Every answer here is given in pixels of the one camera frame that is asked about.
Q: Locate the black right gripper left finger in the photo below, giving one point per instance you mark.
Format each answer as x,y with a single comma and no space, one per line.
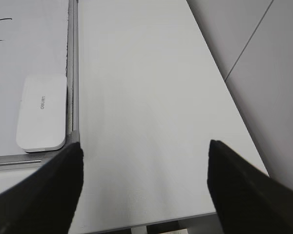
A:
45,202

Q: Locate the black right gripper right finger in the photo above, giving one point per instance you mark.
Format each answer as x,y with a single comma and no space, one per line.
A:
246,200

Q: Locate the white board eraser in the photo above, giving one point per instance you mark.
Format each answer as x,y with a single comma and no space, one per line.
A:
42,115

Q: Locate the white board with grey frame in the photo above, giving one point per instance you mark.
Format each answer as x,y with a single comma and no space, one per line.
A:
37,37

